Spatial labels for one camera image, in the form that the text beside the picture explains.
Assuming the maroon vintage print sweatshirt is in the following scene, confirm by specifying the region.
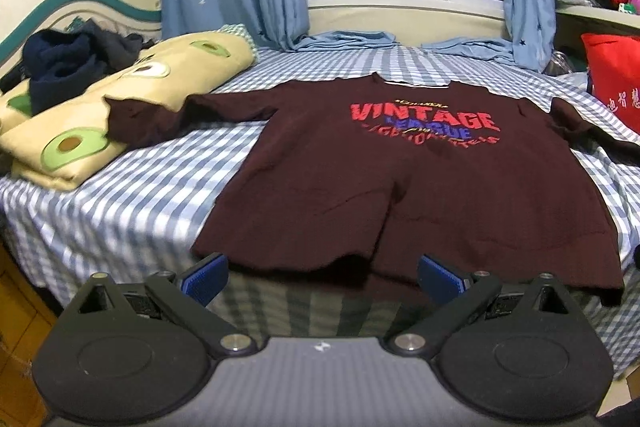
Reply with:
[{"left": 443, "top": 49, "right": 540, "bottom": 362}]
[{"left": 126, "top": 74, "right": 639, "bottom": 307}]

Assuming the dark navy clothes pile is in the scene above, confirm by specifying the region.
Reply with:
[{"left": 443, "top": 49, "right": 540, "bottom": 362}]
[{"left": 1, "top": 20, "right": 154, "bottom": 116}]

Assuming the blue checked bed sheet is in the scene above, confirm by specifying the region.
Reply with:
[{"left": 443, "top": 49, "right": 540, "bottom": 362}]
[{"left": 1, "top": 46, "right": 639, "bottom": 373}]

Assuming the yellow avocado print quilt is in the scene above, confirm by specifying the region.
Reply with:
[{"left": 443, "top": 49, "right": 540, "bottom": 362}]
[{"left": 1, "top": 24, "right": 258, "bottom": 192}]

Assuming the red bag with white characters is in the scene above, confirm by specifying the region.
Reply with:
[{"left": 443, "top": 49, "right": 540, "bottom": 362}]
[{"left": 582, "top": 34, "right": 640, "bottom": 133}]

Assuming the teal trimmed headboard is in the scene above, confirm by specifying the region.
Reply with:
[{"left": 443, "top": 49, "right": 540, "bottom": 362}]
[{"left": 1, "top": 0, "right": 162, "bottom": 75}]

